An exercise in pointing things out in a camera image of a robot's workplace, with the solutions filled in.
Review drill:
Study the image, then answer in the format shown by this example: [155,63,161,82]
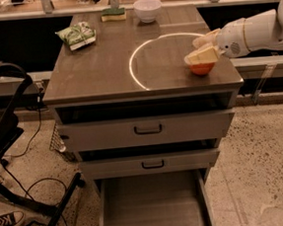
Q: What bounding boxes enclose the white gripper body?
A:
[216,18,250,58]

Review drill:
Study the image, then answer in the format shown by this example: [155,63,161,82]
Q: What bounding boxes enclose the white bowl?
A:
[133,0,162,24]

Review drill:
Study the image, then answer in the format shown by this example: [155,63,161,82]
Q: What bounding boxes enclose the red apple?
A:
[189,62,215,76]

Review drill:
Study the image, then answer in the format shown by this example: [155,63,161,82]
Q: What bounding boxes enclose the top grey drawer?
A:
[57,110,234,152]

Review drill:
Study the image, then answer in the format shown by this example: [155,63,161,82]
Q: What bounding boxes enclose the black folding chair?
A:
[0,54,90,226]

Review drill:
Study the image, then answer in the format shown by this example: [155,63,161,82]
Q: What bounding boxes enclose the black white sneaker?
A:
[0,211,25,226]

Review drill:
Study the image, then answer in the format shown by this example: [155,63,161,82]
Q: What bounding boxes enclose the grey drawer cabinet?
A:
[35,0,257,226]

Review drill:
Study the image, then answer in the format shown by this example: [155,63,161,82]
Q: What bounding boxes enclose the middle grey drawer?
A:
[79,148,219,180]

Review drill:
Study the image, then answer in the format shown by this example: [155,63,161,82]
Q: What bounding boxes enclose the green yellow sponge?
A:
[102,8,126,22]

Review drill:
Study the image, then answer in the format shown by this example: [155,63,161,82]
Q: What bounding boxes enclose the black floor cable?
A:
[0,92,73,226]

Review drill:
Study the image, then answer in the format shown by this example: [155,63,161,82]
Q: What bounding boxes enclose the wire mesh basket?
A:
[49,125,76,163]

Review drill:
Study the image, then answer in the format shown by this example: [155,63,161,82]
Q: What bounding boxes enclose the open bottom drawer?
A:
[99,170,215,226]

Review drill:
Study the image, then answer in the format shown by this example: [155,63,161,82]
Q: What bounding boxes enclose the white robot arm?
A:
[184,0,283,66]

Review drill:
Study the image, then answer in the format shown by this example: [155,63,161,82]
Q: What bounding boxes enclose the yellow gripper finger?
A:
[192,28,221,48]
[184,46,220,65]

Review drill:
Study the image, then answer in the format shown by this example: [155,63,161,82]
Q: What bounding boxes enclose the green jalapeno chip bag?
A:
[56,21,97,50]

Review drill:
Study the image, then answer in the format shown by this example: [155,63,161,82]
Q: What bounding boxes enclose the grey drawer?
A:
[57,110,234,152]
[79,148,219,180]

